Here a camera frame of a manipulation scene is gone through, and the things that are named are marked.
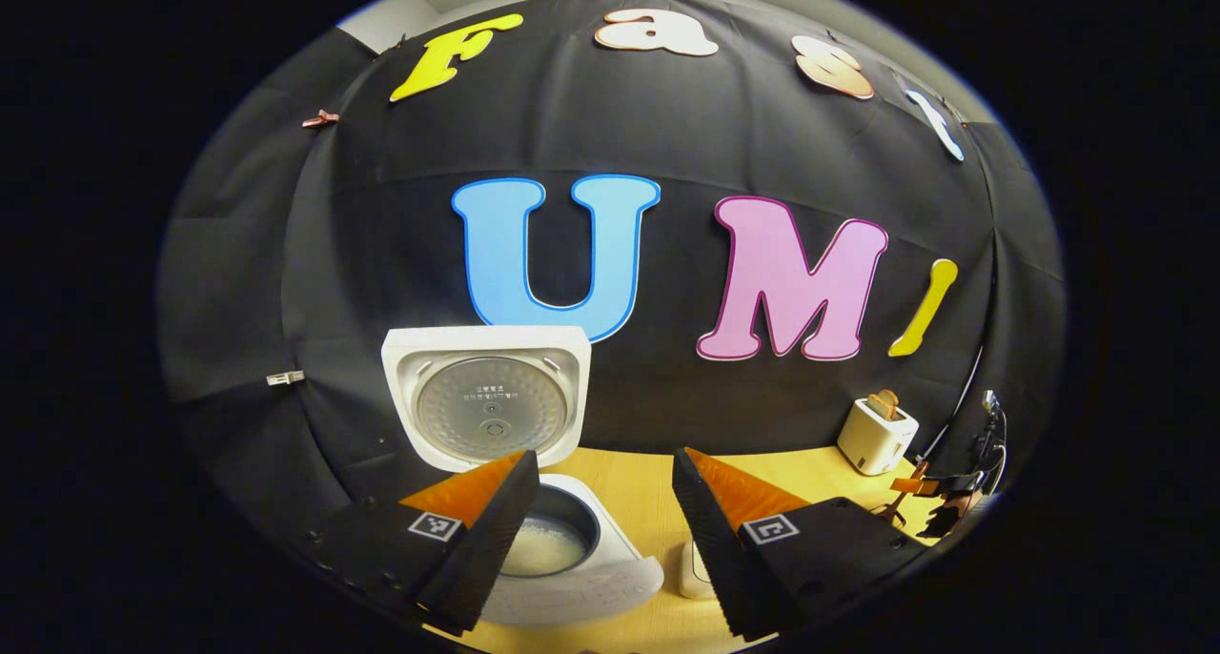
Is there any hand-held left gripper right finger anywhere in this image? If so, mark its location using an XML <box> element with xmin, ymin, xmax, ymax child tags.
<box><xmin>671</xmin><ymin>446</ymin><xmax>931</xmax><ymax>642</ymax></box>

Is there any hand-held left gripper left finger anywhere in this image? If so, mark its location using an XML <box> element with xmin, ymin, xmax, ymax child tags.
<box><xmin>305</xmin><ymin>449</ymin><xmax>541</xmax><ymax>637</ymax></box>

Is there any brown wooden spoon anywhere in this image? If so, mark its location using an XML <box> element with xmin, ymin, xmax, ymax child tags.
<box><xmin>875</xmin><ymin>459</ymin><xmax>931</xmax><ymax>527</ymax></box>

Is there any white rice cooker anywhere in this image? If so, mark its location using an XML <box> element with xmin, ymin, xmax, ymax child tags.
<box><xmin>381</xmin><ymin>325</ymin><xmax>665</xmax><ymax>627</ymax></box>

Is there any white toaster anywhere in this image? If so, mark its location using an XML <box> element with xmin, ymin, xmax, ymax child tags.
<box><xmin>837</xmin><ymin>397</ymin><xmax>921</xmax><ymax>477</ymax></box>

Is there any black backdrop cloth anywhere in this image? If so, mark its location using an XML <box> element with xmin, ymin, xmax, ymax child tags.
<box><xmin>157</xmin><ymin>0</ymin><xmax>1067</xmax><ymax>550</ymax></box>

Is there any black and white cable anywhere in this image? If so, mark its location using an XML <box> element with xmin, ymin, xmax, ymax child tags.
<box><xmin>920</xmin><ymin>344</ymin><xmax>986</xmax><ymax>466</ymax></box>

